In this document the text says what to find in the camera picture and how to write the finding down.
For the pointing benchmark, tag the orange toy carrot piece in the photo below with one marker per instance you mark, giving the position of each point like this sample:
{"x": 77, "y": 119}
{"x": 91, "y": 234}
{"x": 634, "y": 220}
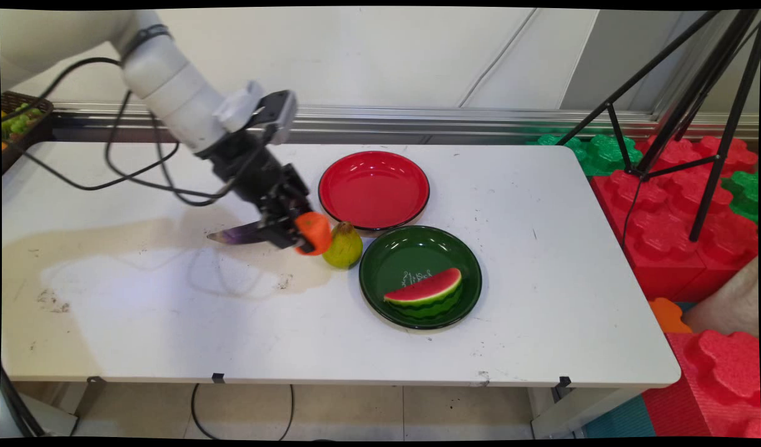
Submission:
{"x": 315, "y": 233}

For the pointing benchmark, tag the green toy grapes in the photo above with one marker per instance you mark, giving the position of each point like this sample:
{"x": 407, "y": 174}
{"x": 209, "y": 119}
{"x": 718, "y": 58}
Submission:
{"x": 17, "y": 119}

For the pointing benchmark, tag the grey metal table leg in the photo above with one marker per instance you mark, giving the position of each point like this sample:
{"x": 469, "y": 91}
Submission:
{"x": 51, "y": 406}
{"x": 573, "y": 410}

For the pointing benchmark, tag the yellow-green toy pear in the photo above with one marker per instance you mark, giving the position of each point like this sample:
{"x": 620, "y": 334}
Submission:
{"x": 346, "y": 247}

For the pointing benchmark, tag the red plate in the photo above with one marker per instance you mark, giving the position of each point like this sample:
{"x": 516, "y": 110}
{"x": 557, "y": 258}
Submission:
{"x": 373, "y": 189}

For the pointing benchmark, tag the dark wicker basket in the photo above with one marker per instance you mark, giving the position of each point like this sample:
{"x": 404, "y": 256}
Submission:
{"x": 27, "y": 133}

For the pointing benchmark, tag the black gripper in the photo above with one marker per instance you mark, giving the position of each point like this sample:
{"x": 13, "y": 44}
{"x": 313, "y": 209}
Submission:
{"x": 256, "y": 171}

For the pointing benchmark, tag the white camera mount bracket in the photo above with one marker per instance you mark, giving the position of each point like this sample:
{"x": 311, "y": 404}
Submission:
{"x": 238, "y": 107}

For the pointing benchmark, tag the purple toy eggplant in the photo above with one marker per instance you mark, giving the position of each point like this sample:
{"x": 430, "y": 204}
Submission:
{"x": 241, "y": 233}

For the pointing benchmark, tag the green plate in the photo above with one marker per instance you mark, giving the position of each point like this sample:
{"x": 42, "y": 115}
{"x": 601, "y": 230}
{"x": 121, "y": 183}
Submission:
{"x": 418, "y": 261}

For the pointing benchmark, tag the large red foam block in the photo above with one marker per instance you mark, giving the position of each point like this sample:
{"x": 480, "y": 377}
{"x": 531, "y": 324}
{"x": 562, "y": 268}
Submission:
{"x": 672, "y": 217}

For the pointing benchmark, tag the orange foam piece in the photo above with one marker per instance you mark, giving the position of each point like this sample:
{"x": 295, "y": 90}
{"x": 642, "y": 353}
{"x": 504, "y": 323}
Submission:
{"x": 667, "y": 315}

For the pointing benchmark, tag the aluminium wall rail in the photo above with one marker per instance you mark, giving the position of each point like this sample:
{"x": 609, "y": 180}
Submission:
{"x": 449, "y": 118}

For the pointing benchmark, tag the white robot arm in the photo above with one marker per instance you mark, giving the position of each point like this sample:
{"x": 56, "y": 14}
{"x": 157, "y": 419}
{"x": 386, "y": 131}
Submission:
{"x": 169, "y": 87}

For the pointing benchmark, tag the toy watermelon slice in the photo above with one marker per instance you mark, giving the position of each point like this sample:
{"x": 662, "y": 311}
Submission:
{"x": 426, "y": 293}

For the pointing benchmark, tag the black tripod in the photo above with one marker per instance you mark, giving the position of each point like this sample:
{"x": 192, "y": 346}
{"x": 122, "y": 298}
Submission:
{"x": 697, "y": 105}

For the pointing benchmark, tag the green foam block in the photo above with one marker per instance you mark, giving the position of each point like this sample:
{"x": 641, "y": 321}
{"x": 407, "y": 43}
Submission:
{"x": 594, "y": 152}
{"x": 745, "y": 195}

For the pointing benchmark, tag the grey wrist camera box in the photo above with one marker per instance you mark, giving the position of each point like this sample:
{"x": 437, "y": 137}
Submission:
{"x": 280, "y": 112}

